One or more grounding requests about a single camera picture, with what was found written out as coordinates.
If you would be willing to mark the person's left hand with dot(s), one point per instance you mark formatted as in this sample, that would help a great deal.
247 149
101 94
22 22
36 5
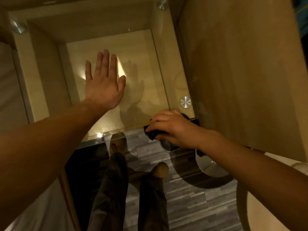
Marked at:
103 91

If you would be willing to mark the person's right hand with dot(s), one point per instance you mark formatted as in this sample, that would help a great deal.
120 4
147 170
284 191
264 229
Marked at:
178 129

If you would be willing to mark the black cloth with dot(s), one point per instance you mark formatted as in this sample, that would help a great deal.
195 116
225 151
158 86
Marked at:
154 135

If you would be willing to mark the glass-top bedside table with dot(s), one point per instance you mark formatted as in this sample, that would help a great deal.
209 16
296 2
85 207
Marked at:
144 57

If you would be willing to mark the person's left forearm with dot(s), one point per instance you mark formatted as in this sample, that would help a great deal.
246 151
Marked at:
36 153

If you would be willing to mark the person's right forearm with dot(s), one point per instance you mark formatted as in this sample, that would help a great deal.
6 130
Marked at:
252 178

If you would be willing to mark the person's right shoe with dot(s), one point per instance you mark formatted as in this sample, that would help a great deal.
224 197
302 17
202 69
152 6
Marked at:
161 171

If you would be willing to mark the person's shoe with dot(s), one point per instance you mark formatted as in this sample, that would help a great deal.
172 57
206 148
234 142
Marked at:
161 171
119 146

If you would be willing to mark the person's left shoe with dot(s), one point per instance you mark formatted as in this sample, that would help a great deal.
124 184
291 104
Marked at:
119 146

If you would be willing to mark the black trash bin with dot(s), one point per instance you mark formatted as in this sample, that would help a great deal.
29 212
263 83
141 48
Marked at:
168 145

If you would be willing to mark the round metal glass standoff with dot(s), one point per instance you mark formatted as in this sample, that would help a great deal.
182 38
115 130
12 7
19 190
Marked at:
185 102
18 26
163 3

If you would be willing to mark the white bed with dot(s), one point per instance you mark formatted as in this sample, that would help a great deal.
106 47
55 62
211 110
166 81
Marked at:
12 93

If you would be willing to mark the round wooden table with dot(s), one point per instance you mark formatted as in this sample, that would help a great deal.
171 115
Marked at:
250 214

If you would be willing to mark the blue yellow patterned cushion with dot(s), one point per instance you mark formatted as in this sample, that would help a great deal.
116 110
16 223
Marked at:
302 7

